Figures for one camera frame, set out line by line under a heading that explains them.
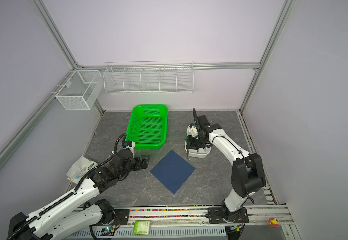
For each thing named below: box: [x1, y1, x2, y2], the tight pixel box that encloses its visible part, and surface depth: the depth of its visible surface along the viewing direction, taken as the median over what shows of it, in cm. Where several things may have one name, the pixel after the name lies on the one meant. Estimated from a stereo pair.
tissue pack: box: [66, 155, 99, 184], surface depth 85 cm
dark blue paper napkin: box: [150, 150, 196, 195], surface depth 91 cm
